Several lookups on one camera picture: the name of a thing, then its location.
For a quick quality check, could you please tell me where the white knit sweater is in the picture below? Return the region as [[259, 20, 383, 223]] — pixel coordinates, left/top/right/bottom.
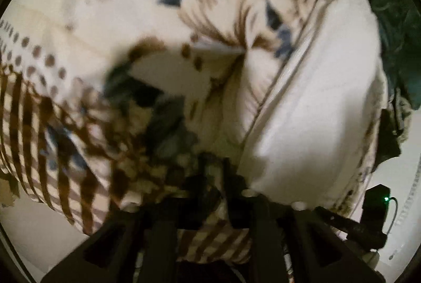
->
[[183, 0, 389, 210]]

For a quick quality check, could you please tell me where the pile of dark clothes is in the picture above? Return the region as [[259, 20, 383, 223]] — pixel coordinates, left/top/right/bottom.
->
[[373, 87, 412, 172]]

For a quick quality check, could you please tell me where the floral bed blanket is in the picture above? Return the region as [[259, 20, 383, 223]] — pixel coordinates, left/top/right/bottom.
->
[[0, 0, 389, 265]]

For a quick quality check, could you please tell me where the dark green plush blanket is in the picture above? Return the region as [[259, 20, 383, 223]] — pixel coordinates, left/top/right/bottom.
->
[[369, 0, 420, 110]]

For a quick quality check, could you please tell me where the black cable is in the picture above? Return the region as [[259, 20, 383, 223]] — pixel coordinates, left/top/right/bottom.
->
[[384, 196, 399, 237]]

